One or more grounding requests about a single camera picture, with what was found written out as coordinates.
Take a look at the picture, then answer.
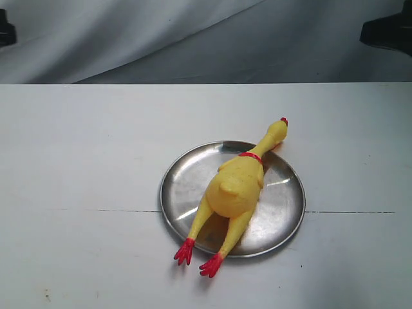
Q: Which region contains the round stainless steel plate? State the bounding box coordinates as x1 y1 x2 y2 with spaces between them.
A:
159 140 306 258

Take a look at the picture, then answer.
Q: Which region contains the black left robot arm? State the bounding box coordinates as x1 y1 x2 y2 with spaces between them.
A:
0 9 17 48

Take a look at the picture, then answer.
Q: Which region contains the yellow rubber chicken toy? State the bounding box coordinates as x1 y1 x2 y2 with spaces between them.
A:
174 117 288 278

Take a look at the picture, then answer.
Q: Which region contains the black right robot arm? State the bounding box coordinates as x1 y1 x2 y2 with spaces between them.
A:
359 1 412 56

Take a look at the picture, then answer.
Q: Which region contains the grey backdrop cloth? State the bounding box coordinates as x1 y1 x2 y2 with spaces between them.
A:
1 1 411 84

